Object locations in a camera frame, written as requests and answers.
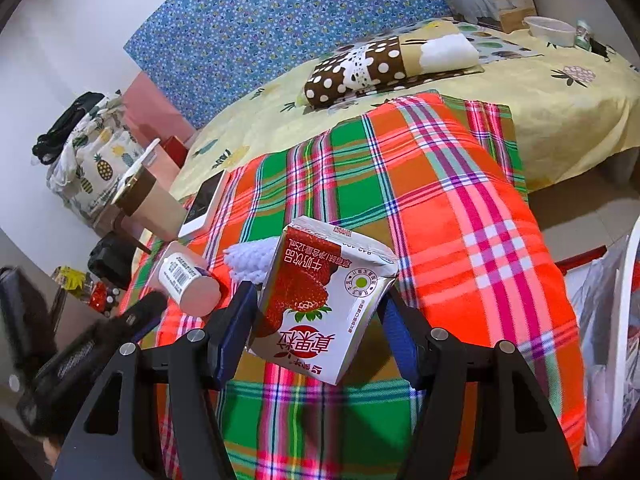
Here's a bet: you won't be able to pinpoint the white yogurt bottle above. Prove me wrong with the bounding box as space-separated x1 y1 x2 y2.
149 240 221 318

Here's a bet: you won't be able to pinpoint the red strawberry milk carton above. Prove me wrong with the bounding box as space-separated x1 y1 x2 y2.
250 216 399 386

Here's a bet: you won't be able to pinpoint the white trash bin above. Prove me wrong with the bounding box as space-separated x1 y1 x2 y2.
605 219 640 445

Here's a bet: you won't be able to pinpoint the red toy items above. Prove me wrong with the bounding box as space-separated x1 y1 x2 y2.
89 282 122 318

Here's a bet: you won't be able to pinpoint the black floor object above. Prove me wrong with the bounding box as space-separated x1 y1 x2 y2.
88 232 136 289

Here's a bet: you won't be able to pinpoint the white smartphone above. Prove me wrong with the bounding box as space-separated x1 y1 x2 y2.
178 170 229 238

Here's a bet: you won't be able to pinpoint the black bag on bundle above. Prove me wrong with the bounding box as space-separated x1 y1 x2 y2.
32 91 104 166

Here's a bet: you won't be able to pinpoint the pineapple print fabric bundle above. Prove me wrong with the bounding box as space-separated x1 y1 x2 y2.
47 92 144 224

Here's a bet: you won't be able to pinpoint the plaid red green blanket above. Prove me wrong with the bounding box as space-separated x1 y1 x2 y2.
117 91 586 480

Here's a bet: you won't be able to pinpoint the yellow pineapple bed sheet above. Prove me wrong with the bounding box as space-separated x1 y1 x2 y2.
169 16 640 201

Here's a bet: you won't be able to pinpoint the blue floral headboard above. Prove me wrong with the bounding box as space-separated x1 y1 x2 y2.
125 0 451 129

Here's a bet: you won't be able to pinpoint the brown polka dot pillow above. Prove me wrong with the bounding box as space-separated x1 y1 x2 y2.
302 22 480 107

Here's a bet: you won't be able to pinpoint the small green bottle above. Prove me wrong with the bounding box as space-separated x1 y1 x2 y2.
574 20 592 51

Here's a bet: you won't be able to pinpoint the white plastic bowl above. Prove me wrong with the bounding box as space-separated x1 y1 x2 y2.
523 16 576 48

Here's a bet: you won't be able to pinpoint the beige mug brown handle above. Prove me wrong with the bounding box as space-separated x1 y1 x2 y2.
112 166 186 254

